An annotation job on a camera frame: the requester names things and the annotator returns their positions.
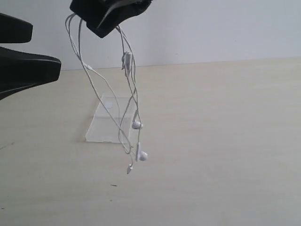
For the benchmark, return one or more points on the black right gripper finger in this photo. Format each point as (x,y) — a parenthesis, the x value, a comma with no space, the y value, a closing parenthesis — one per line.
(131,10)
(100,15)

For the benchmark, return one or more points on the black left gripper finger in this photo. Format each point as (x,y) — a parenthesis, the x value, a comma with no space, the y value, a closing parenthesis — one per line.
(14,30)
(20,71)

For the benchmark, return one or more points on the clear plastic storage case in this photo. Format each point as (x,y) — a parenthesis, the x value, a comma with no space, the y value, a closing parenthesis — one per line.
(102,127)

